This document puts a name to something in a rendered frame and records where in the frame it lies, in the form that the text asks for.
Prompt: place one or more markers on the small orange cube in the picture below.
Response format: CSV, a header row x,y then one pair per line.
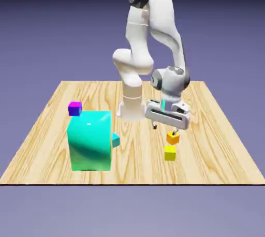
x,y
173,138

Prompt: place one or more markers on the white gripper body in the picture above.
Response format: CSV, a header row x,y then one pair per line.
x,y
165,117

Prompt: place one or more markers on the small cyan cube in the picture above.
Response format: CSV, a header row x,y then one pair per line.
x,y
115,140

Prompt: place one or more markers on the small purple cube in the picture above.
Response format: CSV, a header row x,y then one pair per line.
x,y
74,108

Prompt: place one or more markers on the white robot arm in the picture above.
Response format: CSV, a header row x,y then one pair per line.
x,y
159,15

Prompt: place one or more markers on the large turquoise box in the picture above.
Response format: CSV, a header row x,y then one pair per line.
x,y
90,140

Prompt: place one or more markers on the small yellow cube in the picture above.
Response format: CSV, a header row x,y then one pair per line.
x,y
170,153

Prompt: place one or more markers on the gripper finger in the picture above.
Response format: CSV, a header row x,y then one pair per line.
x,y
175,131
154,125

